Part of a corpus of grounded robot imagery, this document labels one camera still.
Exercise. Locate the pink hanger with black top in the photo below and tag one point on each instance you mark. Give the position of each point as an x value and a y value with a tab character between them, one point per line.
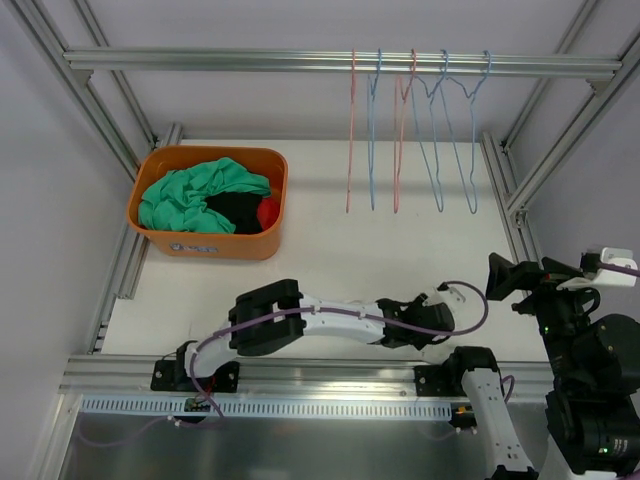
401	94

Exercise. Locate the green tank top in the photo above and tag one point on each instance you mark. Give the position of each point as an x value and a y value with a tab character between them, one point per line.
177	201

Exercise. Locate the red tank top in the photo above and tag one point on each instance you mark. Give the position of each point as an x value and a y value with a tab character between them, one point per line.
267	212

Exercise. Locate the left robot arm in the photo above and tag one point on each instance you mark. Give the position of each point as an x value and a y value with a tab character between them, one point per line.
265	320

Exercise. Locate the pink wire hanger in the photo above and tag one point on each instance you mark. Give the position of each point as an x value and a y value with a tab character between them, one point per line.
352	98

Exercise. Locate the aluminium hanging rail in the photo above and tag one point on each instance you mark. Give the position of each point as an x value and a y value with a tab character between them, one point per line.
260	60

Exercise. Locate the white slotted cable duct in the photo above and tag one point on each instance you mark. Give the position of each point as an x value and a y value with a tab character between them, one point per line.
242	407

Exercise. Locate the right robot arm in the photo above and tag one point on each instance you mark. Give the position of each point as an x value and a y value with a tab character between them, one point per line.
592	424

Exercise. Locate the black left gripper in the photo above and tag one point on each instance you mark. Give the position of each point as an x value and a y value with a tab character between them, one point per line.
417	325

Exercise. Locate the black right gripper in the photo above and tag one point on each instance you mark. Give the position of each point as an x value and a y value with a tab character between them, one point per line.
523	278

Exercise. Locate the blue hanger with green top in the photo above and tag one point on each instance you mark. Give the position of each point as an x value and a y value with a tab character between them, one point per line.
433	170

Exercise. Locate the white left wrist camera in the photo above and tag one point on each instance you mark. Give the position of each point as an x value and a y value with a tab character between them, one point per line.
444	294

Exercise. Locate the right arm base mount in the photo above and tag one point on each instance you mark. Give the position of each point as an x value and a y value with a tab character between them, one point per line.
438	381

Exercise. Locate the black tank top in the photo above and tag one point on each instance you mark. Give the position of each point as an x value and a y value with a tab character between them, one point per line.
240	209

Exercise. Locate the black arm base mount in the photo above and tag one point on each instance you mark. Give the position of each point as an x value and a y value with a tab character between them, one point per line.
170	376

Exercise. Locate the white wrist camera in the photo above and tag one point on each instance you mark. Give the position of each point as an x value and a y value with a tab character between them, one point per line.
444	294
605	267

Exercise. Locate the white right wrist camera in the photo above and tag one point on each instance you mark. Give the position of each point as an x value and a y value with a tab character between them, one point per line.
605	267

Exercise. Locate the orange plastic bin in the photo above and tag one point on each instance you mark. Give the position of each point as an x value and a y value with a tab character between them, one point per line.
263	161

